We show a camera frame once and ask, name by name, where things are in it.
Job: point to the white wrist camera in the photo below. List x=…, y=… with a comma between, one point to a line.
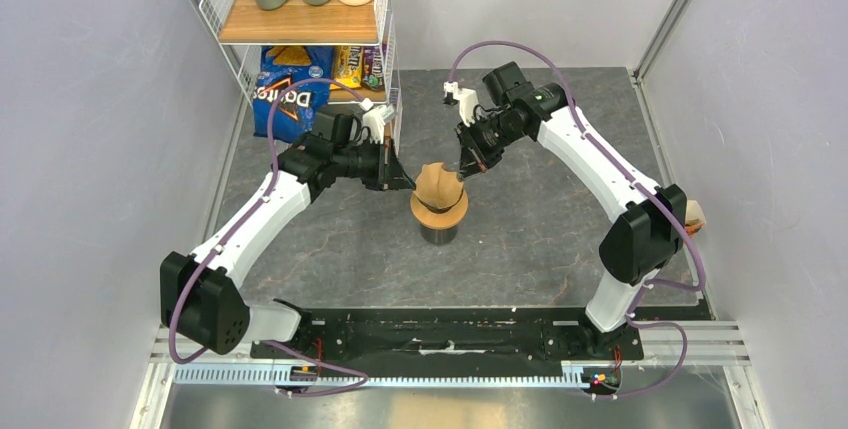
x=464, y=99
x=377, y=120

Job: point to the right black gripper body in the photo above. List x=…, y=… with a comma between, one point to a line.
x=484, y=139

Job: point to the white slotted cable duct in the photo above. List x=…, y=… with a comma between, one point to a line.
x=306, y=376

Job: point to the yellow M&M candy bag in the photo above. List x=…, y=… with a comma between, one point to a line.
x=348, y=65

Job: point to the glass coffee carafe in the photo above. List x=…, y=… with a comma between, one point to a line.
x=438, y=237

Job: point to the blue Doritos chip bag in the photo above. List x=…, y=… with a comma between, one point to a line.
x=281, y=66

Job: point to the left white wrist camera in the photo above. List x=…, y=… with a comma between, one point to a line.
x=377, y=120

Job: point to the white wire shelf rack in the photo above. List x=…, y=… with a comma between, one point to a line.
x=242, y=26

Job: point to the brown paper coffee filter pack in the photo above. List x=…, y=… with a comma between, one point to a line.
x=694, y=219

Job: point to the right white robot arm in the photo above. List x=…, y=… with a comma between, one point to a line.
x=647, y=219

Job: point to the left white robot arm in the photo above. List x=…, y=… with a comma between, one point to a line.
x=200, y=292

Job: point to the dark brown candy bag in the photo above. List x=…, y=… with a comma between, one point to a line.
x=372, y=68

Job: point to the brown paper coffee filter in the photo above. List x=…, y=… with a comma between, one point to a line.
x=437, y=188

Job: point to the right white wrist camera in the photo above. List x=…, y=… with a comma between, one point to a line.
x=464, y=99

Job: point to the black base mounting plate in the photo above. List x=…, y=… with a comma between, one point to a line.
x=466, y=342

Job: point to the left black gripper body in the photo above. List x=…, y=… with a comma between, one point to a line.
x=383, y=164

